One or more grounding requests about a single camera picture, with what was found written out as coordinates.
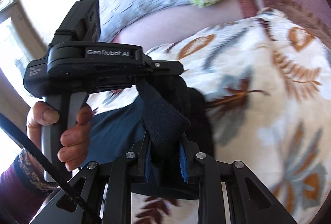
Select leaf pattern fleece blanket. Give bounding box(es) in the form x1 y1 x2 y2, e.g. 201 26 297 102
88 7 331 224

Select left hand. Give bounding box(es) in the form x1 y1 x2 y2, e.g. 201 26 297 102
26 101 94 172

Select black pants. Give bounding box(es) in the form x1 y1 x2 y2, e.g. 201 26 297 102
85 75 214 200

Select grey quilted blanket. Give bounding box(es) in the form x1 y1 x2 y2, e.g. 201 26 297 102
99 0 190 42

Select left forearm maroon sleeve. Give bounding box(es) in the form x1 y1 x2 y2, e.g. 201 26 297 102
1 149 58 223

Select wooden door frame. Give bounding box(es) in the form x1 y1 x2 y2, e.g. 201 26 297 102
1 0 48 60

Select pink maroon bolster cushion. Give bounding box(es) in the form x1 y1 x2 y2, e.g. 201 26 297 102
112 0 257 51

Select black strap cable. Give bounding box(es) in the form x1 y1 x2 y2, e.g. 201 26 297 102
0 112 90 212

